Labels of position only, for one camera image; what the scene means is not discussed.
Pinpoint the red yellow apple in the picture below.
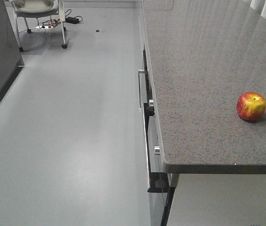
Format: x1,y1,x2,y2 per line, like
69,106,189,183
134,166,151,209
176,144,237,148
236,92,266,121

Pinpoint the silver round knob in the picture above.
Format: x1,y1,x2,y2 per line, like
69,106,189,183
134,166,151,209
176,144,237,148
148,99,154,107
154,146,160,154

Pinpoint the silver round knob lower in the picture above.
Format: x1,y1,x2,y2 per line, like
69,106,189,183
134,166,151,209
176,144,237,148
154,146,160,154

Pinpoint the open black drawer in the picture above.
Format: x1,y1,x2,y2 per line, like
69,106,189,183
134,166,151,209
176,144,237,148
143,103,169,193

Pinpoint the black power adapter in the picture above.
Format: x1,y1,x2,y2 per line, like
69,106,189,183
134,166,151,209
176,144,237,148
65,16,80,24

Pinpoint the white power strip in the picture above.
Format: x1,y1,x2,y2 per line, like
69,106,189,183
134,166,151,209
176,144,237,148
35,25,54,30

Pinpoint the white rolling chair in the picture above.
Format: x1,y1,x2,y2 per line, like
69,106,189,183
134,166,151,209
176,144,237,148
9,0,67,52

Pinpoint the silver drawer handle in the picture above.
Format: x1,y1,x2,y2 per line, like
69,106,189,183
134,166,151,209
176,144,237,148
138,69,145,110

